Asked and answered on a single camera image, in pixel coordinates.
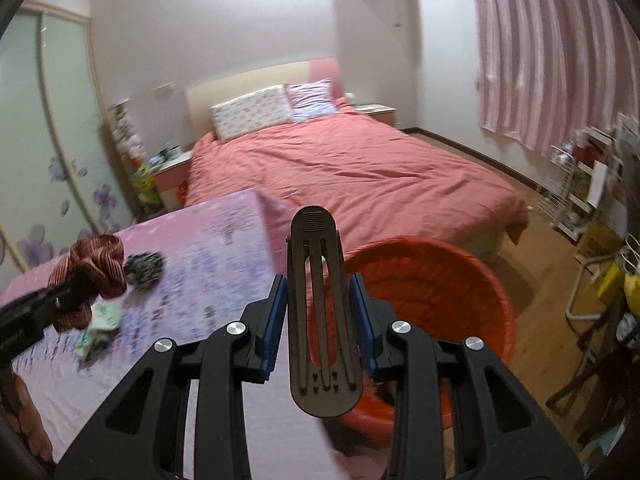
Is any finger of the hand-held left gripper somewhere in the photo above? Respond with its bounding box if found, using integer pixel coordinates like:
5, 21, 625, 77
46, 266, 97, 314

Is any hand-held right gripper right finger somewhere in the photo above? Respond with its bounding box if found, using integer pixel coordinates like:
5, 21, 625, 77
350, 274, 586, 480

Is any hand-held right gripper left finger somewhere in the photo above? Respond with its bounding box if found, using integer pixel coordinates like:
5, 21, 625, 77
54, 274, 288, 480

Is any brown ribbed scrunchie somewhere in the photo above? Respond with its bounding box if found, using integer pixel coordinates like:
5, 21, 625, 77
50, 234, 129, 333

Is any light green cloth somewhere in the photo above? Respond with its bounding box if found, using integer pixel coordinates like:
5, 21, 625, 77
75, 302, 124, 361

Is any black slotted plastic bar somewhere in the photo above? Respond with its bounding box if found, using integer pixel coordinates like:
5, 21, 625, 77
284, 206, 362, 418

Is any orange plastic basket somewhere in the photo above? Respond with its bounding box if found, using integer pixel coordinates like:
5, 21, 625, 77
344, 236, 516, 448

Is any person's left forearm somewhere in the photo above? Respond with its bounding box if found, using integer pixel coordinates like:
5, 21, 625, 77
0, 374, 53, 462

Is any black white floral scrunchie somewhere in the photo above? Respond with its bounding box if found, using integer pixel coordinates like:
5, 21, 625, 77
123, 252, 166, 291

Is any lavender printed pink blanket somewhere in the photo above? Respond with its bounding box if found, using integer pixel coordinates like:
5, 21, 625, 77
0, 187, 351, 480

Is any coral duvet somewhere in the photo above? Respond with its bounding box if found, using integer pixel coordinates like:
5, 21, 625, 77
185, 104, 531, 281

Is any pink nightstand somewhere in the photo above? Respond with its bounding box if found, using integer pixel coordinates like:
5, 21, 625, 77
150, 150, 196, 211
356, 104, 401, 128

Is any hanging stuffed toys column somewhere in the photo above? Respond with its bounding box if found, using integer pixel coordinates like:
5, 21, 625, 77
110, 102, 156, 206

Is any floral sliding door wardrobe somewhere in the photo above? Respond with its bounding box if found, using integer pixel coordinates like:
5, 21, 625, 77
0, 2, 136, 276

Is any floral white pillow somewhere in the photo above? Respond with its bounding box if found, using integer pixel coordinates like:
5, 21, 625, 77
209, 85, 295, 142

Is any white metal stand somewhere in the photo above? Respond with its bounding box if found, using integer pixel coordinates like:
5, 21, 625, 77
565, 255, 631, 321

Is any striped purple pillow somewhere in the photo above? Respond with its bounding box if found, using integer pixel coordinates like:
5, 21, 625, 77
284, 77, 340, 123

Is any cream pink bed headboard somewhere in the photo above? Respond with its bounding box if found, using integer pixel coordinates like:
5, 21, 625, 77
185, 57, 346, 133

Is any yellow bag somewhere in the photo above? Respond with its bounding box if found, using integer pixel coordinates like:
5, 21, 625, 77
597, 260, 640, 311

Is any dark wooden chair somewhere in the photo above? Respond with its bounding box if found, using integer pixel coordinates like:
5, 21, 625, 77
545, 305, 640, 461

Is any white air conditioner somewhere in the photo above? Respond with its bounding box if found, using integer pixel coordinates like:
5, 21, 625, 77
327, 0, 418, 128

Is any pink striped curtain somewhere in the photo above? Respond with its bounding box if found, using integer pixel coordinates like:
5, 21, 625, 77
462, 0, 640, 156

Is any white wire rack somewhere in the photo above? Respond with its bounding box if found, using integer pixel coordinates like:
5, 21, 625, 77
537, 127, 623, 241

